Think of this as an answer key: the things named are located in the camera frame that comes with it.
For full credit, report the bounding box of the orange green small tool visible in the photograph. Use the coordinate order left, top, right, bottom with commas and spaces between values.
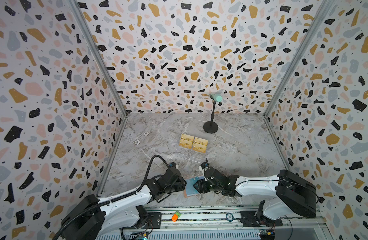
172, 211, 182, 222

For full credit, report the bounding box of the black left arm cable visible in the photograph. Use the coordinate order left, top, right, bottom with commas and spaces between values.
52, 154, 171, 240

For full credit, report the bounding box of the gold card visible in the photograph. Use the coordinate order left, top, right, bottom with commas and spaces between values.
179, 139, 193, 149
181, 134, 194, 142
192, 143, 207, 154
194, 137, 208, 146

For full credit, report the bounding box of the black microphone stand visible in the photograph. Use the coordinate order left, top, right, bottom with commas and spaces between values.
203, 101, 218, 134

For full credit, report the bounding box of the pink leather card holder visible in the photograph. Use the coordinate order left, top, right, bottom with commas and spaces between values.
184, 177, 198, 198

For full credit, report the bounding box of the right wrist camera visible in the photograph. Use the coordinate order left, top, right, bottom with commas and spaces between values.
198, 162, 209, 179

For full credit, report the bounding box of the clear acrylic card stand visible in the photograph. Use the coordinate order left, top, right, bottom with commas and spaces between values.
179, 133, 209, 158

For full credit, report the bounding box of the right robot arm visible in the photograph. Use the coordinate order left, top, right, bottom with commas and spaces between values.
193, 167, 319, 223

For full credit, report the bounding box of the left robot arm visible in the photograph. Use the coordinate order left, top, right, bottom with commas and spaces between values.
53, 164, 186, 240

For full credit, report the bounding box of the mint green microphone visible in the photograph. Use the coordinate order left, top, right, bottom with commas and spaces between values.
210, 94, 223, 103

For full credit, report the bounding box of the gold card back right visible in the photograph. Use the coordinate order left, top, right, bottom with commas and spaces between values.
194, 137, 208, 146

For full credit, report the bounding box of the gold card back left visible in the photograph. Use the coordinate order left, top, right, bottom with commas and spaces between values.
181, 134, 194, 142

